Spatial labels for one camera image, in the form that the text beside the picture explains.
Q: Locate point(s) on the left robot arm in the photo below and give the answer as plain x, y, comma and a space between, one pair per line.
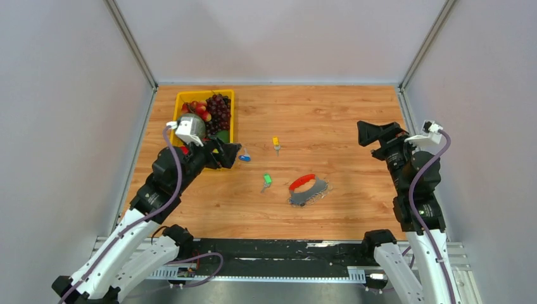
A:
138, 218

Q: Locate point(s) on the yellow key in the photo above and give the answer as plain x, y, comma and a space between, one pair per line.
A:
276, 145

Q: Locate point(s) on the red peaches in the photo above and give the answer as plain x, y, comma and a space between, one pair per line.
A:
198, 108

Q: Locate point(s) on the green avocado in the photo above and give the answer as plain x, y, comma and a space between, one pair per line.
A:
224, 135

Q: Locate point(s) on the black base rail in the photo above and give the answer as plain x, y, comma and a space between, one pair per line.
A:
259, 260

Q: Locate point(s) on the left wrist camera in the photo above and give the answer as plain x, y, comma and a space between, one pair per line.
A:
188, 129

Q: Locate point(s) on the yellow plastic tray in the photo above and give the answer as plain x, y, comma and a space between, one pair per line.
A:
188, 96

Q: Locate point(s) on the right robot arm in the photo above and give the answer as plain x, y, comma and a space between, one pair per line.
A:
413, 163

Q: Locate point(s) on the red handled key organizer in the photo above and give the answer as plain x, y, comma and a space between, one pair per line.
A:
301, 198

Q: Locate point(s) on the blue key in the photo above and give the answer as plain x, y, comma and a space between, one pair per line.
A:
245, 156

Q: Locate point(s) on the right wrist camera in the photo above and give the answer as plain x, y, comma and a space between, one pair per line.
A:
430, 135

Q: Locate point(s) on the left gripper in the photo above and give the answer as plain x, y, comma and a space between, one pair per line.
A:
225, 157

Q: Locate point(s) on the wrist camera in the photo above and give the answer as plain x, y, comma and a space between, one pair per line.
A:
430, 135
188, 129

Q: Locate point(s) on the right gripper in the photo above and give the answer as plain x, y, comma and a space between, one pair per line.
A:
368, 132

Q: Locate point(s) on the dark purple grapes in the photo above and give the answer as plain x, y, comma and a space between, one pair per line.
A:
219, 108

